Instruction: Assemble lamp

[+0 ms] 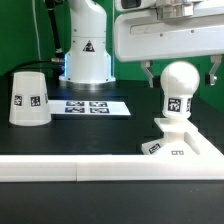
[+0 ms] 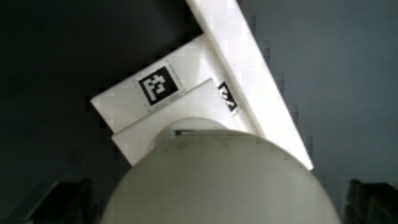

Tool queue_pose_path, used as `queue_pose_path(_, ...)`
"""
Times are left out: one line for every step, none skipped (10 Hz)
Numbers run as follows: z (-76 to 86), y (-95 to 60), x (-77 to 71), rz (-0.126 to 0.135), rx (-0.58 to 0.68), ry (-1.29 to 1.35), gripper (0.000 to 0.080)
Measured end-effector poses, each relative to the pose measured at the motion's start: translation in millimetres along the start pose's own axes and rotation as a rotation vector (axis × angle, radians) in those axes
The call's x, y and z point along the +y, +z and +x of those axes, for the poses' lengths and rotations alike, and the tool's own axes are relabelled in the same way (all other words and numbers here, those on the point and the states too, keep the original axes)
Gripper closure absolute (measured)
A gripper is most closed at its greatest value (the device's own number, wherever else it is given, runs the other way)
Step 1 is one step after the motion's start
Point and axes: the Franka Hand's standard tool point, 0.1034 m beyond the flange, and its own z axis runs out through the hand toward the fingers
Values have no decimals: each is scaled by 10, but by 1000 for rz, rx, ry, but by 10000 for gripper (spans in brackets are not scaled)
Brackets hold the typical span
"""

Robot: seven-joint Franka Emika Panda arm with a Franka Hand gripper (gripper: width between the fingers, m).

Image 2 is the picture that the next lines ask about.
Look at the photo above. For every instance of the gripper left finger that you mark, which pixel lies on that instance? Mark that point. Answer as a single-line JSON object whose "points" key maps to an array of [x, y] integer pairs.
{"points": [[58, 204]]}

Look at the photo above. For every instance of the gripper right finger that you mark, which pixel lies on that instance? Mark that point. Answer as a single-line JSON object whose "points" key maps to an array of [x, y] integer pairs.
{"points": [[371, 203]]}

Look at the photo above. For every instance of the white lamp bulb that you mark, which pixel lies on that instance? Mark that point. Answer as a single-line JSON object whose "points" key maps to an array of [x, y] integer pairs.
{"points": [[216, 178]]}

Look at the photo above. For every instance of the white lamp base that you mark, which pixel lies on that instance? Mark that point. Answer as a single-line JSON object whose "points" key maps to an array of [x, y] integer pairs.
{"points": [[177, 90]]}

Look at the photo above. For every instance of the white L-shaped corner fence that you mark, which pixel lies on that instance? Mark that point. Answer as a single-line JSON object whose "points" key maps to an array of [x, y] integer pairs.
{"points": [[223, 25]]}

